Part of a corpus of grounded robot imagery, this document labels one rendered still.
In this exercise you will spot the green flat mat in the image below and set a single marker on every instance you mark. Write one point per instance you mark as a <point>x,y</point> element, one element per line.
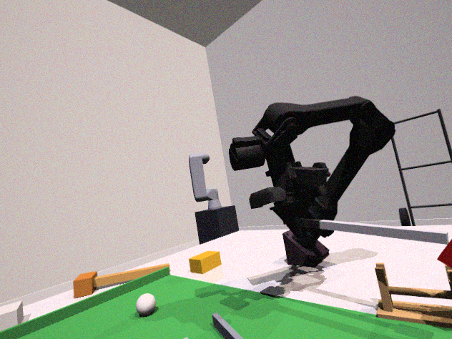
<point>184,308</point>

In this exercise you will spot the white golf ball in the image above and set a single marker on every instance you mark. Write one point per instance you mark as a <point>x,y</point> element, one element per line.
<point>146,304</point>

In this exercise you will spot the yellow rectangular block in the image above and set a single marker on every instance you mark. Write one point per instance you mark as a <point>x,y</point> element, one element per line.
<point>205,262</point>

